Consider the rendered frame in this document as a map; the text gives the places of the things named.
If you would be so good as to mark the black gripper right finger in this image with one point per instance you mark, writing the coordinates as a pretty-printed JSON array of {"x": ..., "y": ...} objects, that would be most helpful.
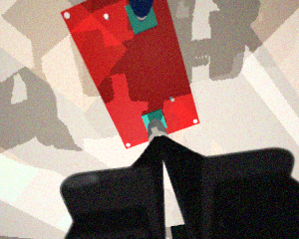
[{"x": 192, "y": 177}]

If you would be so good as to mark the red circuit board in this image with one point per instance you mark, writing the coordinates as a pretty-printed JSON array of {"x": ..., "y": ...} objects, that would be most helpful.
[{"x": 132, "y": 53}]

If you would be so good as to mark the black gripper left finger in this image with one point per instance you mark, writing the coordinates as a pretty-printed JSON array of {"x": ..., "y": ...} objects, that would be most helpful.
[{"x": 139, "y": 184}]

